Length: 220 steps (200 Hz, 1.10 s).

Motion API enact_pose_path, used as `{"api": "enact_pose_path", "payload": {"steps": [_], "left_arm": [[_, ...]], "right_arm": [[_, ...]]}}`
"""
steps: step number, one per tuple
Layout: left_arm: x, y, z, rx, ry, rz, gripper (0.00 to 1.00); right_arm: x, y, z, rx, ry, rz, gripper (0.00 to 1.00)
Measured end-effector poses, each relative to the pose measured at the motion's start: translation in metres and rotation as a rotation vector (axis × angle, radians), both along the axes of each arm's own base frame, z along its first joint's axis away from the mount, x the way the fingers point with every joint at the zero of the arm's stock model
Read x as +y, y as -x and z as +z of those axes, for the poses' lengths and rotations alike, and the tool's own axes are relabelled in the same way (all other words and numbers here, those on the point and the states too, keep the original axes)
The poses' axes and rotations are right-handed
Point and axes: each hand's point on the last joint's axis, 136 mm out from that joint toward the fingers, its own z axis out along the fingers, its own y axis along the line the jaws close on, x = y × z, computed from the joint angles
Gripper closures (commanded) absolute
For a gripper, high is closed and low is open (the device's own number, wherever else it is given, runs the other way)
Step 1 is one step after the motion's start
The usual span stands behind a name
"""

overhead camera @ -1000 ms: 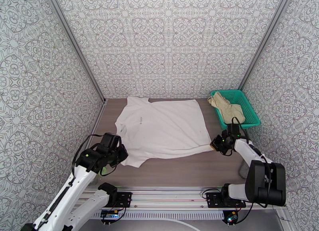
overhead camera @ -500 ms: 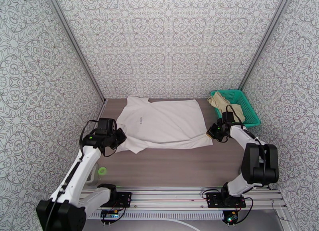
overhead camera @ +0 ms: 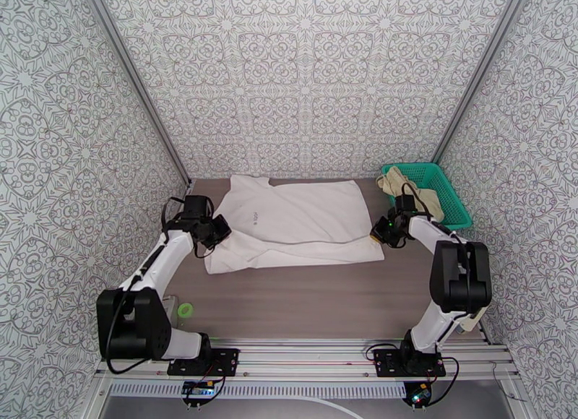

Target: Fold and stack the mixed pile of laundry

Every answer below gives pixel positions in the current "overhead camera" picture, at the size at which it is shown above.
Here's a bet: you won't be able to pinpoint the beige elastic-waist shorts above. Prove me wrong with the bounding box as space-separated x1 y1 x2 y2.
376 165 447 223

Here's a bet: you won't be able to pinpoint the white t-shirt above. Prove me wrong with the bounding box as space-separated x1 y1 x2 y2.
204 174 386 275

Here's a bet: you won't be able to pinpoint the green plastic laundry basket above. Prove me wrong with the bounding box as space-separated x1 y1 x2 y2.
381 162 474 232

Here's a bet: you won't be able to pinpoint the grey small box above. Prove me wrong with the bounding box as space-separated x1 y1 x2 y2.
162 295 180 326

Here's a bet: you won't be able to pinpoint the beige teal small device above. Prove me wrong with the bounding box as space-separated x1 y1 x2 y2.
454 306 489 336

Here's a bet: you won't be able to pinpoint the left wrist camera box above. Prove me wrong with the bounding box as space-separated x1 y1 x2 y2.
182 194 214 219

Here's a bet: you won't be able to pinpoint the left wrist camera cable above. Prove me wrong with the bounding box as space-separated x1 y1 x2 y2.
105 196 215 376

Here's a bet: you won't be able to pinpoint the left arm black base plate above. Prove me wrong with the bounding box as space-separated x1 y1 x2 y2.
167 347 241 378

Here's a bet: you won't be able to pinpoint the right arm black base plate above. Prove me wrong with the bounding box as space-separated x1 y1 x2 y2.
374 348 447 379

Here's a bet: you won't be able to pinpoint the aluminium mounting rail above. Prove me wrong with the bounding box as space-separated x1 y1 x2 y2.
95 338 520 386

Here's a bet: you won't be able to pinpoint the aluminium corner post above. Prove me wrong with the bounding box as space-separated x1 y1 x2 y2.
77 0 194 186
431 0 530 163

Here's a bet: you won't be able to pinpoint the white slotted cable duct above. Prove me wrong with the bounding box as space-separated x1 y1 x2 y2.
108 383 407 399

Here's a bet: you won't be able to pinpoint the white curved cable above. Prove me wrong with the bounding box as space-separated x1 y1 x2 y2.
296 397 364 419

